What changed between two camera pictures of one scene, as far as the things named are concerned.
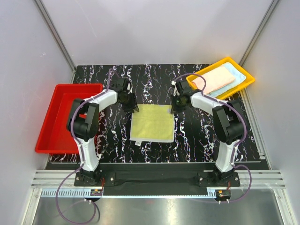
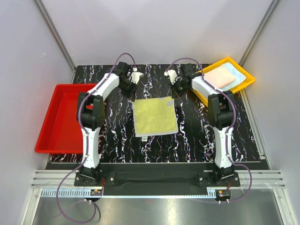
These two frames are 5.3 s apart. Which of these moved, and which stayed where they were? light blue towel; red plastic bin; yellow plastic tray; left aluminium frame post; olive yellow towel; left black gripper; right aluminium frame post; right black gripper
Moved: left black gripper; right black gripper; olive yellow towel
Stayed: light blue towel; red plastic bin; right aluminium frame post; left aluminium frame post; yellow plastic tray
